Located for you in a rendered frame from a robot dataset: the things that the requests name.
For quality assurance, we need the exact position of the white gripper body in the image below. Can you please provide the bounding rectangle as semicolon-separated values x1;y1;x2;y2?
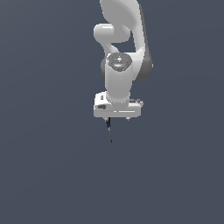
93;91;144;119

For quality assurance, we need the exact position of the dark thin gripper finger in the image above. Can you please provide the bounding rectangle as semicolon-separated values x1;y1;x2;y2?
104;116;114;144

